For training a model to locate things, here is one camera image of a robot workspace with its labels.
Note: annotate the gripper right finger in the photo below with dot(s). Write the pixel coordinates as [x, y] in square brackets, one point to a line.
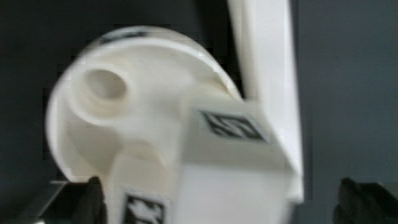
[367, 204]

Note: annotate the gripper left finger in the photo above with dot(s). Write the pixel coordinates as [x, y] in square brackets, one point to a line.
[69, 204]

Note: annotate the white stool leg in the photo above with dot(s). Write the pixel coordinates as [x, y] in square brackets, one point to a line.
[140, 188]
[237, 174]

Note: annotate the white round stool seat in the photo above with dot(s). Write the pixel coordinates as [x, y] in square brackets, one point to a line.
[143, 72]

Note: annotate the white L-shaped fence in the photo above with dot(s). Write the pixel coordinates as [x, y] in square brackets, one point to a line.
[262, 20]

